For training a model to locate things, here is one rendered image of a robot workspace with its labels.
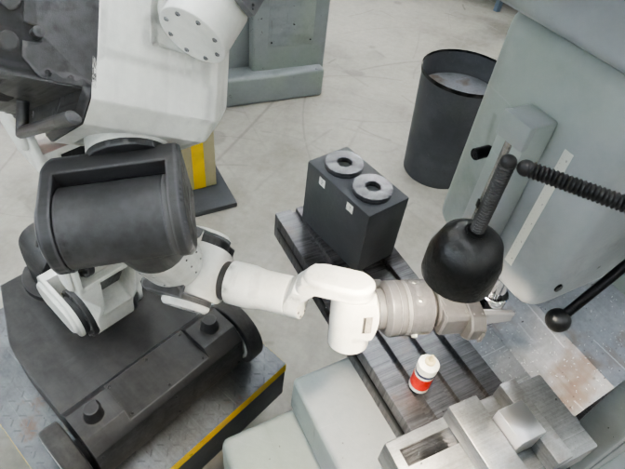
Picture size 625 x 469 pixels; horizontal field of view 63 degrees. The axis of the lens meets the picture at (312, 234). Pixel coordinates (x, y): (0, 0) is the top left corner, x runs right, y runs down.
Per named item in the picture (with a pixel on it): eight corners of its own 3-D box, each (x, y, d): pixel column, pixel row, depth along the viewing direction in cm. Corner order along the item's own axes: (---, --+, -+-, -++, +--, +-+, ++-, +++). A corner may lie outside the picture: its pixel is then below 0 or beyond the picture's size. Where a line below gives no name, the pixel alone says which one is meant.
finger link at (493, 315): (507, 318, 83) (472, 321, 82) (514, 307, 81) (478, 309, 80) (511, 327, 82) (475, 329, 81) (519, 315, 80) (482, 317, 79)
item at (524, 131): (466, 267, 65) (531, 128, 50) (446, 246, 67) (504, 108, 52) (489, 259, 67) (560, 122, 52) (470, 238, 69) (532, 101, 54)
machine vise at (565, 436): (422, 547, 81) (441, 527, 73) (376, 458, 90) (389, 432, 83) (580, 461, 94) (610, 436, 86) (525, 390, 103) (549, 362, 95)
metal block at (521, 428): (508, 458, 85) (522, 444, 81) (485, 425, 88) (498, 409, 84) (531, 446, 87) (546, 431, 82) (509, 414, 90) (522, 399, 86)
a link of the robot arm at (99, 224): (98, 282, 63) (53, 261, 50) (92, 213, 65) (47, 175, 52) (192, 267, 64) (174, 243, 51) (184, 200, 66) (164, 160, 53)
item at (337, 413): (364, 560, 97) (376, 543, 88) (287, 402, 117) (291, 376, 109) (551, 449, 115) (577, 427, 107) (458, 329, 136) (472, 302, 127)
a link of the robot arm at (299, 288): (370, 296, 73) (283, 275, 76) (364, 344, 77) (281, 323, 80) (379, 274, 78) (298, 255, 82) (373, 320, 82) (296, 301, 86)
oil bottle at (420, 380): (416, 397, 99) (431, 368, 92) (405, 380, 102) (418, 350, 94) (432, 389, 101) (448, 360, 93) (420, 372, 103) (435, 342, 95)
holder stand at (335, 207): (355, 274, 120) (370, 212, 106) (300, 218, 132) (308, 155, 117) (392, 253, 126) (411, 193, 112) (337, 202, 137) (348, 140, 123)
